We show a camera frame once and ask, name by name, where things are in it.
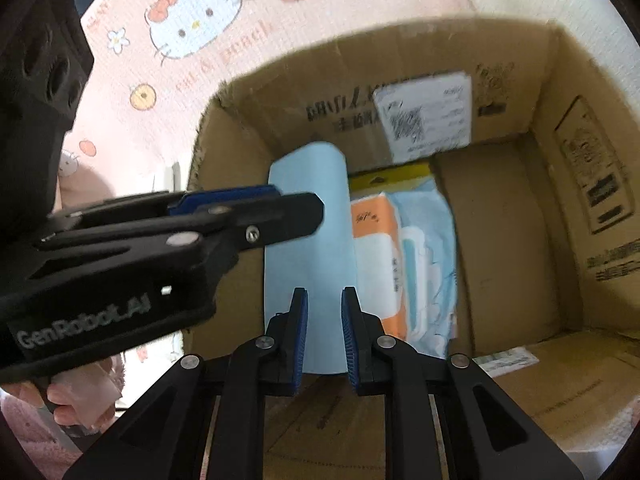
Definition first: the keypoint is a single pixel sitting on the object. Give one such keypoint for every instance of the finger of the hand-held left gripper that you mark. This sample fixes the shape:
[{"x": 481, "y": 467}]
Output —
[
  {"x": 225, "y": 195},
  {"x": 280, "y": 217}
]

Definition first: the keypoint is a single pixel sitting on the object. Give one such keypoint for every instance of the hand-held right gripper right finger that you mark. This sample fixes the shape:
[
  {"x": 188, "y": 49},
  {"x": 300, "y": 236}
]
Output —
[{"x": 350, "y": 340}]

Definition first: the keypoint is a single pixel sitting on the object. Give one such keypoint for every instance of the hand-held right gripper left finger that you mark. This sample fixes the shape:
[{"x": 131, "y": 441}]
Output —
[{"x": 299, "y": 340}]

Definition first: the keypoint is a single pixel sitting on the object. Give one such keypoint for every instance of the light blue box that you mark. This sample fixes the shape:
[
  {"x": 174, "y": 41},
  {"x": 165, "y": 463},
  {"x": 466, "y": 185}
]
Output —
[{"x": 310, "y": 265}]

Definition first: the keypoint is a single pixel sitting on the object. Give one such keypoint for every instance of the orange tissue pack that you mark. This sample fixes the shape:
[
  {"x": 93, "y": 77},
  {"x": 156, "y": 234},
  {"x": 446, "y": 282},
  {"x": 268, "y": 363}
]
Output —
[{"x": 370, "y": 220}]

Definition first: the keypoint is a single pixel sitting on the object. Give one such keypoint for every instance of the blue wet wipes pack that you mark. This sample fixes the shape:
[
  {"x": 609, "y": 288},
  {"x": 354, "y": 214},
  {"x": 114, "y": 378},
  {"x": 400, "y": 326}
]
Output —
[{"x": 435, "y": 260}]

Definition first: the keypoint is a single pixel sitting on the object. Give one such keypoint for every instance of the brown cardboard box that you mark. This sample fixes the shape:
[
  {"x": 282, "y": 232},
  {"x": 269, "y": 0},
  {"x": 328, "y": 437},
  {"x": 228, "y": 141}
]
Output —
[{"x": 500, "y": 240}]

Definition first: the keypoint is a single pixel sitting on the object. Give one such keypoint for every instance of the person's left hand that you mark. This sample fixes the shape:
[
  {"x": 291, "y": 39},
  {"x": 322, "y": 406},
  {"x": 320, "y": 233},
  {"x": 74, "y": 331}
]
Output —
[{"x": 80, "y": 395}]

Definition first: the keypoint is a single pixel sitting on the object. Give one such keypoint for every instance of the yellow package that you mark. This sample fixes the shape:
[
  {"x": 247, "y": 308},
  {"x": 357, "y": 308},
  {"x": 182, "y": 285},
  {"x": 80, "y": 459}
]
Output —
[{"x": 395, "y": 177}]

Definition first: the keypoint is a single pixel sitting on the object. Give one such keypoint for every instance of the small white sticker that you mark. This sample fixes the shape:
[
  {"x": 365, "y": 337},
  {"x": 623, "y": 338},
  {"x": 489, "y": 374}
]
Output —
[{"x": 505, "y": 359}]

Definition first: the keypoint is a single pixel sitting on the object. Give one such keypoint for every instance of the white shipping label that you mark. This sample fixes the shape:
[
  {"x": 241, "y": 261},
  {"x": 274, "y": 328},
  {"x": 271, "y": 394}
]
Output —
[{"x": 425, "y": 115}]

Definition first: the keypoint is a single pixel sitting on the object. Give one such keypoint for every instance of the pink cartoon printed mat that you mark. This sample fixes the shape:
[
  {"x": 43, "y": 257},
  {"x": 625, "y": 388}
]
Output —
[{"x": 250, "y": 10}]

